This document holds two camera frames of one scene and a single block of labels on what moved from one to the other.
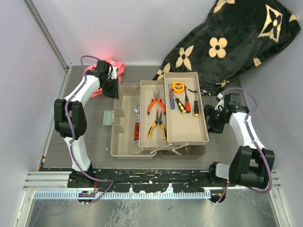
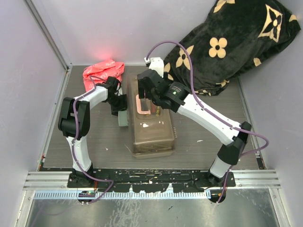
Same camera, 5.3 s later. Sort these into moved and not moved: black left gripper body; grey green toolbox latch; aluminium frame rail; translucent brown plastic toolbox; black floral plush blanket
Moved: grey green toolbox latch; translucent brown plastic toolbox; black left gripper body
Not moved: aluminium frame rail; black floral plush blanket
